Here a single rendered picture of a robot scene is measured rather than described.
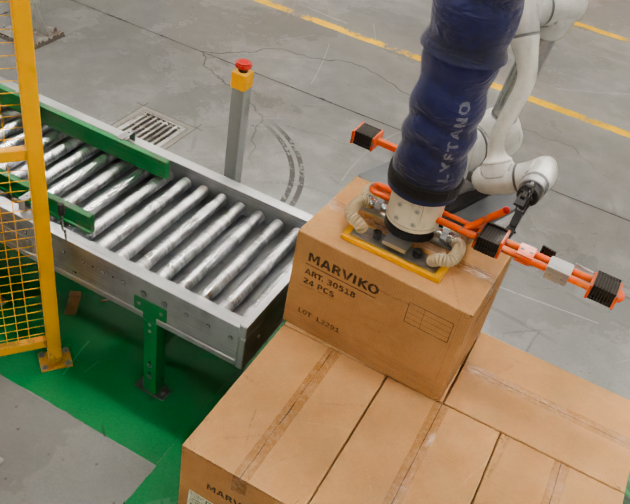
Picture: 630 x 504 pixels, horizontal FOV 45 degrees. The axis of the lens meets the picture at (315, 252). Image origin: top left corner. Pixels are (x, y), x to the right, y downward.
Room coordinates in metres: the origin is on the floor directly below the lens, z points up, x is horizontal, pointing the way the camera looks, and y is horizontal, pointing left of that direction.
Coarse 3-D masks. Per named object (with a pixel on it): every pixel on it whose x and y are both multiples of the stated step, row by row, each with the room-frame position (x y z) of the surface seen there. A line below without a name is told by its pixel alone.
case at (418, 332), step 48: (336, 240) 1.85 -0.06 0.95; (288, 288) 1.87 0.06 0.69; (336, 288) 1.80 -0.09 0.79; (384, 288) 1.74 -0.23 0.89; (432, 288) 1.72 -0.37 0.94; (480, 288) 1.76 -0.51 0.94; (336, 336) 1.79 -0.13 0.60; (384, 336) 1.73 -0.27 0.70; (432, 336) 1.67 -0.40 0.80; (432, 384) 1.65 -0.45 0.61
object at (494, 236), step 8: (488, 224) 1.89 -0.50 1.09; (496, 224) 1.89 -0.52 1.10; (480, 232) 1.84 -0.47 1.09; (488, 232) 1.85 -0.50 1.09; (496, 232) 1.86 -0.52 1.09; (504, 232) 1.87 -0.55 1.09; (480, 240) 1.81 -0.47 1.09; (488, 240) 1.80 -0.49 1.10; (496, 240) 1.82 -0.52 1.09; (504, 240) 1.81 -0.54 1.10; (480, 248) 1.81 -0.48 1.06; (488, 248) 1.81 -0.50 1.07; (496, 248) 1.79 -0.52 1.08; (496, 256) 1.79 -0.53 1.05
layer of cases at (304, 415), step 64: (256, 384) 1.56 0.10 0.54; (320, 384) 1.61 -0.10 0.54; (384, 384) 1.67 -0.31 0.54; (512, 384) 1.78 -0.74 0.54; (576, 384) 1.84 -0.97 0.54; (192, 448) 1.28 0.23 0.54; (256, 448) 1.33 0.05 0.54; (320, 448) 1.37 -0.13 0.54; (384, 448) 1.42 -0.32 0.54; (448, 448) 1.46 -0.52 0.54; (512, 448) 1.51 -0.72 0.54; (576, 448) 1.56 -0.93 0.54
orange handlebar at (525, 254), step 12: (384, 144) 2.26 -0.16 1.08; (372, 192) 1.96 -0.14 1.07; (384, 192) 1.96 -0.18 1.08; (456, 216) 1.91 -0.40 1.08; (456, 228) 1.86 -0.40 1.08; (504, 252) 1.80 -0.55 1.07; (516, 252) 1.79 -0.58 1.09; (528, 252) 1.80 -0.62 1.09; (528, 264) 1.78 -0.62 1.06; (540, 264) 1.76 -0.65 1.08; (576, 276) 1.76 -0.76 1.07; (588, 276) 1.75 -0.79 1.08
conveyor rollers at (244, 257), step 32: (0, 128) 2.66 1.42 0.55; (64, 160) 2.52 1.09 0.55; (96, 160) 2.57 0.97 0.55; (0, 192) 2.27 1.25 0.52; (64, 192) 2.36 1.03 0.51; (192, 192) 2.49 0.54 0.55; (64, 224) 2.13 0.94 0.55; (96, 224) 2.17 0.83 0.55; (128, 224) 2.20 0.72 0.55; (160, 224) 2.24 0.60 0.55; (192, 224) 2.28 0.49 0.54; (224, 224) 2.33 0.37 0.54; (256, 224) 2.38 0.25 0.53; (128, 256) 2.04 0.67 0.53; (160, 256) 2.08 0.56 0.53; (192, 256) 2.12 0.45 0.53; (224, 256) 2.16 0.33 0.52
